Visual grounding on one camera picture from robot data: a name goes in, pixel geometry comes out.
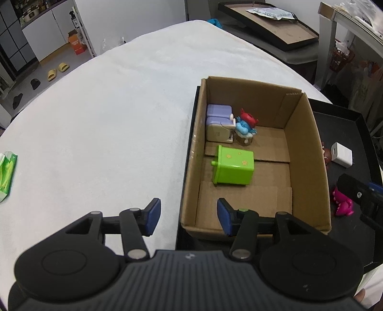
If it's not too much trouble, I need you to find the white cabinet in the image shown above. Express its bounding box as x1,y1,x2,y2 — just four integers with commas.
21,0,78,62

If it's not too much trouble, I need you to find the white wire rack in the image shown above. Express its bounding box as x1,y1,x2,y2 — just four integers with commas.
69,3,96,57

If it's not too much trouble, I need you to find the brown cardboard box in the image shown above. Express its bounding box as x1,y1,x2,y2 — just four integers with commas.
180,76,332,240

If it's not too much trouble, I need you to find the black tray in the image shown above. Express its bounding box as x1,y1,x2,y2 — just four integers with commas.
176,85,383,267

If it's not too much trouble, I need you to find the grey desk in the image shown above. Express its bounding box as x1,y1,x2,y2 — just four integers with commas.
317,1,383,102

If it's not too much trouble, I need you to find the beige tote bag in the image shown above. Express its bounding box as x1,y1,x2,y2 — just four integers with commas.
349,61,383,111

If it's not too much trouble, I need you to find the black framed brown board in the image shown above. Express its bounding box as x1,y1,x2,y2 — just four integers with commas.
218,1,319,53

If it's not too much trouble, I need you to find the white paper packet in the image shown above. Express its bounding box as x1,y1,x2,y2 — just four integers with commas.
246,6,298,21

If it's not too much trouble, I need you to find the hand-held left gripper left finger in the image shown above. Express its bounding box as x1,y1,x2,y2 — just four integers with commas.
64,198,162,261

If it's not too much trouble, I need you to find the white charger cube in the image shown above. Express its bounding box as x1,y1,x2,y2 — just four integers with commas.
331,142,354,166

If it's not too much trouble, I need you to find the orange cardboard box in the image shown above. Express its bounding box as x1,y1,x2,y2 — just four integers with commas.
68,30,87,56

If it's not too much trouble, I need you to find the red basket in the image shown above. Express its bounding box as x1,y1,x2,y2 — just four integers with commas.
329,48,355,72

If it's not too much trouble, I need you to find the brown figurine with pink hat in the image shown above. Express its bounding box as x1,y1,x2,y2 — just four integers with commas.
321,142,332,171

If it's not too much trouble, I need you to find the lavender and cream toy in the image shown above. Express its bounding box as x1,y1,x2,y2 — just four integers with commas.
206,104,235,144

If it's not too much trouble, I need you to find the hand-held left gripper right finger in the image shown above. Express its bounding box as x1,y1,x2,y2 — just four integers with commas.
217,198,318,261

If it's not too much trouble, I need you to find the blue figurine with red hat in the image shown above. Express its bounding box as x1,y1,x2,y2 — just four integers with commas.
233,109,258,146

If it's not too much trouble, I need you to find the green tissue pack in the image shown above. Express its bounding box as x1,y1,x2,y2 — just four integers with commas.
0,152,18,202

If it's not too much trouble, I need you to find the green toy bin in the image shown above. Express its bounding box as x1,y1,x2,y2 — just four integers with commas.
211,145,255,186

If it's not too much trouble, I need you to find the black framed glass door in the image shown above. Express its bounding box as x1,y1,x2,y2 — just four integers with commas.
0,0,39,81

